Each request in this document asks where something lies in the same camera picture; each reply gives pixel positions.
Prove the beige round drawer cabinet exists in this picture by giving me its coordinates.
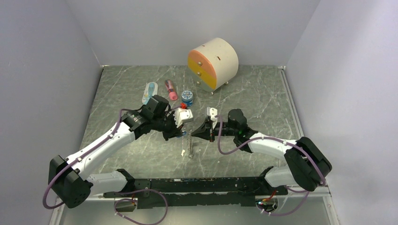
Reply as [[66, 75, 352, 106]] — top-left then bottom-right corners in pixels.
[[187, 37, 239, 94]]

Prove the pink marker tube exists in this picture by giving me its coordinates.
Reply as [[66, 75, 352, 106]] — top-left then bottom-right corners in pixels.
[[165, 80, 178, 101]]

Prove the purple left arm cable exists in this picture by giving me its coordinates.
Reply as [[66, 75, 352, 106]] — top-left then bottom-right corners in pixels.
[[42, 105, 184, 210]]

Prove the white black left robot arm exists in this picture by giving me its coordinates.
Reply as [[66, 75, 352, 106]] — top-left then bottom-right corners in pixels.
[[42, 95, 193, 209]]

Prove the blue plastic key tag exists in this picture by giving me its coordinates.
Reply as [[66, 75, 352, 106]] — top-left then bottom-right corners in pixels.
[[177, 131, 187, 138]]

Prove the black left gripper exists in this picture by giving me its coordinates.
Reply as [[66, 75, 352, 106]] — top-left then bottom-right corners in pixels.
[[152, 110, 184, 141]]

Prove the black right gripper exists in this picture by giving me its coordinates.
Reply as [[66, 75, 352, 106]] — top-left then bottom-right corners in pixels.
[[191, 119, 237, 143]]

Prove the light blue oval case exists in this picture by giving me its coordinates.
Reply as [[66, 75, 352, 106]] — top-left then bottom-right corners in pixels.
[[142, 82, 158, 105]]

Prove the blue round tin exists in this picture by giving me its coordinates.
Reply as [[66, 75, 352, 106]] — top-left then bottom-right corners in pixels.
[[181, 90, 193, 106]]

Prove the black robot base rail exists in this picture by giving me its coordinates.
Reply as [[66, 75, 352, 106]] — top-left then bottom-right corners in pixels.
[[103, 172, 288, 209]]

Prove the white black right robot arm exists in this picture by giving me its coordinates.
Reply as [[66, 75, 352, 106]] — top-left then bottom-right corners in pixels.
[[192, 108, 332, 195]]

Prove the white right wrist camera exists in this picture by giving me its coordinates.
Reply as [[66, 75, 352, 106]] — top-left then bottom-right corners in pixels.
[[206, 107, 218, 123]]

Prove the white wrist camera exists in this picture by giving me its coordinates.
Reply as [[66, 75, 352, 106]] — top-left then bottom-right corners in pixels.
[[174, 107, 194, 128], [206, 107, 218, 123]]

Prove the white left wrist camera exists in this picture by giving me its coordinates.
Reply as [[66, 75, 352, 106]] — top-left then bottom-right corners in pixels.
[[174, 107, 194, 128]]

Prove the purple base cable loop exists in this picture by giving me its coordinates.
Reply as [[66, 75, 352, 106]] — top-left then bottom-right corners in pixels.
[[114, 188, 169, 225]]

